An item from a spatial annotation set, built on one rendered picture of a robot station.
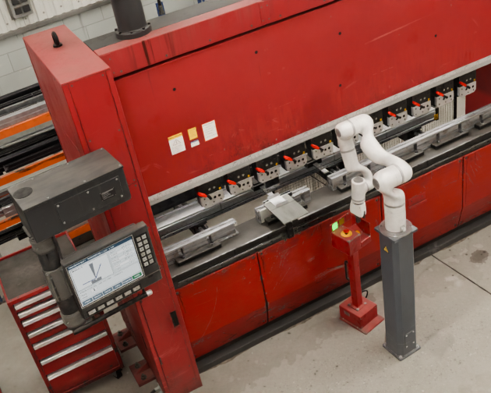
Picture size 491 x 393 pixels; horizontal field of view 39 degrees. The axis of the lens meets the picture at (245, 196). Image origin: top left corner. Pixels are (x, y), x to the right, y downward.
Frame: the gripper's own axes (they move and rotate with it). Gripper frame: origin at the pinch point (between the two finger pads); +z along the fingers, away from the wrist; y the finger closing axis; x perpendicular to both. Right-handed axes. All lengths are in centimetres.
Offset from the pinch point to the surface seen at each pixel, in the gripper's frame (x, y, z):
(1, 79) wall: -39, -467, 41
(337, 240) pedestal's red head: -15.1, -4.8, 10.8
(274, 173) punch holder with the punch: -30, -42, -33
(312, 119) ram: 1, -38, -59
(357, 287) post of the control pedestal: -6, 4, 54
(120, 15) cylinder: -93, -77, -152
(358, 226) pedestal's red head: 4.5, -3.5, 10.9
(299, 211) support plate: -30.7, -21.1, -14.0
